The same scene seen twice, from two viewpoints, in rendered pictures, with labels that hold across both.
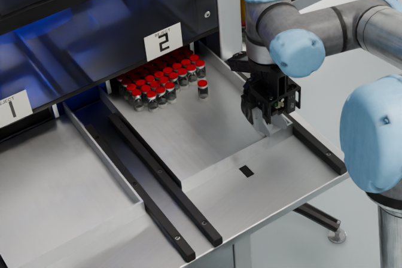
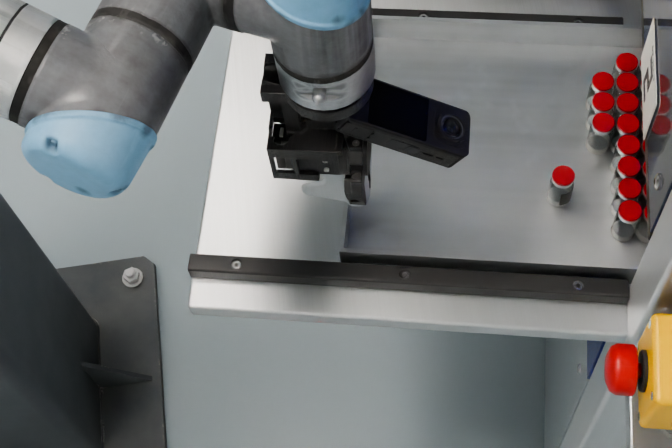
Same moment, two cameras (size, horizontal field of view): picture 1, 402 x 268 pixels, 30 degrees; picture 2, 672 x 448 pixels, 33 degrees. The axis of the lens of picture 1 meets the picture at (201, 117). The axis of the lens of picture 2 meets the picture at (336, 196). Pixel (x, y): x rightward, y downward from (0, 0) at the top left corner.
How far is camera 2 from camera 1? 1.44 m
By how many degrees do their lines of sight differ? 67
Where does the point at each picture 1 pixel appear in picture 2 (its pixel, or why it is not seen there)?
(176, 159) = (443, 66)
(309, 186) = (217, 202)
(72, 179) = not seen: outside the picture
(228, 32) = (644, 272)
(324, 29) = not seen: outside the picture
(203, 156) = not seen: hidden behind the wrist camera
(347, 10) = (108, 32)
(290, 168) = (276, 206)
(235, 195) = not seen: hidden behind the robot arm
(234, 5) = (659, 263)
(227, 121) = (464, 193)
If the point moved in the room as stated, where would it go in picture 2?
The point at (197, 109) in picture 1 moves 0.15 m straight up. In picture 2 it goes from (539, 169) to (556, 86)
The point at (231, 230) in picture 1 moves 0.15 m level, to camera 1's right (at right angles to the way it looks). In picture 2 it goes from (243, 50) to (153, 158)
